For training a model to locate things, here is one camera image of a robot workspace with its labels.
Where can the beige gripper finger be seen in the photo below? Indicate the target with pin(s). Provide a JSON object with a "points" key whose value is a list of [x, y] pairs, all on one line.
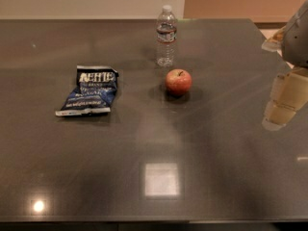
{"points": [[289, 93], [274, 43]]}

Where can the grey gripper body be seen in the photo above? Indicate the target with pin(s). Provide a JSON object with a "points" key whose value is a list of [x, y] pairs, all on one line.
{"points": [[296, 40]]}

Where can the red apple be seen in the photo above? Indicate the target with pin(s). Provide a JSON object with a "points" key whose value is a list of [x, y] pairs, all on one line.
{"points": [[178, 82]]}

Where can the clear plastic water bottle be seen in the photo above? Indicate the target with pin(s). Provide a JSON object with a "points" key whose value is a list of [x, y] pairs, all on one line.
{"points": [[166, 32]]}

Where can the blue chip bag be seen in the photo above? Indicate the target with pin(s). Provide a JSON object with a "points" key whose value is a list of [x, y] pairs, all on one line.
{"points": [[96, 87]]}

